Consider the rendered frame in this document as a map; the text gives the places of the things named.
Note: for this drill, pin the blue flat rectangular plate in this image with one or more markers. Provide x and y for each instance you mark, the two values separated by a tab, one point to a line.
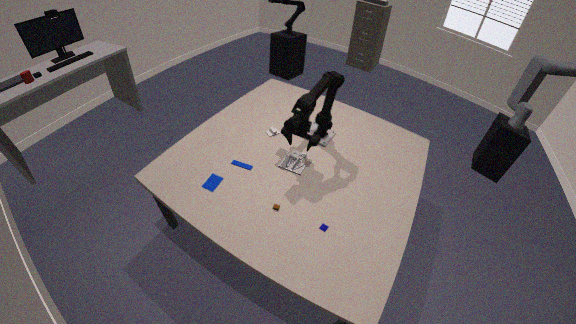
212	182

